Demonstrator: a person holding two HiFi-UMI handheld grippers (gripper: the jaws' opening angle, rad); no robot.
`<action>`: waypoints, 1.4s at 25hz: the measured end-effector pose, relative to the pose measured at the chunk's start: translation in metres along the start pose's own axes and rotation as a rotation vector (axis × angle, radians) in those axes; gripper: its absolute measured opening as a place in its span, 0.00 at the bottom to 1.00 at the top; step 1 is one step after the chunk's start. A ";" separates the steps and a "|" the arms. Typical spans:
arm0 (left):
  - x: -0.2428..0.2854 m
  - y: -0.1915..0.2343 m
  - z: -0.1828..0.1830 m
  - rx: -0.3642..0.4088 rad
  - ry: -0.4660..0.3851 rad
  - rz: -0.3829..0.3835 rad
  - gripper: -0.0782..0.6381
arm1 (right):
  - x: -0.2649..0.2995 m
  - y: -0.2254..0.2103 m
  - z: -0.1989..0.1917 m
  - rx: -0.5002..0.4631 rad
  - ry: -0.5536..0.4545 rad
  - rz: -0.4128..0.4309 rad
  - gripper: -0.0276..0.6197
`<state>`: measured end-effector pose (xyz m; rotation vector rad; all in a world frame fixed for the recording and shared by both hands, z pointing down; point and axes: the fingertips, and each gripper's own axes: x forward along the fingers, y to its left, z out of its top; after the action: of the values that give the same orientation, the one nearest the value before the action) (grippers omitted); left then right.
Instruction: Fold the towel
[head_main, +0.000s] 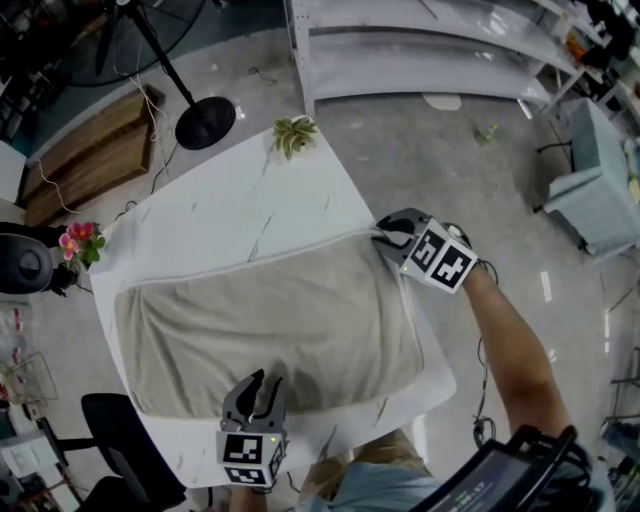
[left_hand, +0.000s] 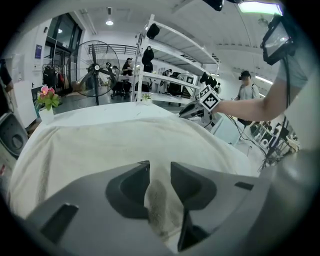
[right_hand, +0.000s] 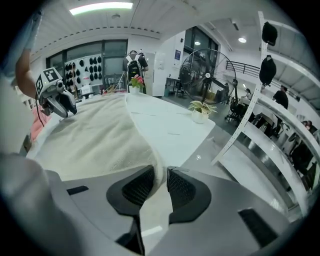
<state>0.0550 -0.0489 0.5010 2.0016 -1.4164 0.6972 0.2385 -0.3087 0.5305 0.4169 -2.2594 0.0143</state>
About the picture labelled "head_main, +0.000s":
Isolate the small green potted plant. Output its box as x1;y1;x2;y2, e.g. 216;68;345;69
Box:
272;115;319;161

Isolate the person's light blue shirt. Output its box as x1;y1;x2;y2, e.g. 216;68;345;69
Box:
299;462;446;512

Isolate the black standing fan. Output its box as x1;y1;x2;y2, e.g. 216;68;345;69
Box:
64;0;237;151

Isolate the light blue covered table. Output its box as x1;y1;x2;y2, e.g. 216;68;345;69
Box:
534;97;640;264

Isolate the person's left forearm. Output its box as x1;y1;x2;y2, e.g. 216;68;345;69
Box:
229;484;296;512

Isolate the black office chair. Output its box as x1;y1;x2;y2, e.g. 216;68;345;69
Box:
34;392;189;512

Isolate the beige towel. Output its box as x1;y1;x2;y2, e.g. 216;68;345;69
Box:
113;224;425;420

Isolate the pile of clear water bottles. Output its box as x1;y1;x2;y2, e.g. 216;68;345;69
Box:
0;304;36;366

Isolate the person's right forearm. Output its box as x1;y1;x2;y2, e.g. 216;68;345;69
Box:
462;267;574;446

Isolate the pink flower potted plant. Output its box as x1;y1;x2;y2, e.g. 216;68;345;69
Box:
55;221;107;276

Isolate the gold wire rack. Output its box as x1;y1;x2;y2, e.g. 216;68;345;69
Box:
0;349;60;406

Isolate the white metal shelving unit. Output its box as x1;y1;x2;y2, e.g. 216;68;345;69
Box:
287;0;640;119

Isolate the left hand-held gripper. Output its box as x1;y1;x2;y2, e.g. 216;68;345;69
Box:
215;368;291;489

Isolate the black chest-worn tablet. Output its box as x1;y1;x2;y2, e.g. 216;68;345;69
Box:
409;424;594;512

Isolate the black hanging cable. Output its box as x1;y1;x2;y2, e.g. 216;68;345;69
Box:
471;334;500;449

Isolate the wooden step platform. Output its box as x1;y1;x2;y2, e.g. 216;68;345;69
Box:
22;84;166;229

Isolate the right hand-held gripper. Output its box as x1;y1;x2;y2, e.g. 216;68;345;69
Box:
371;207;480;296

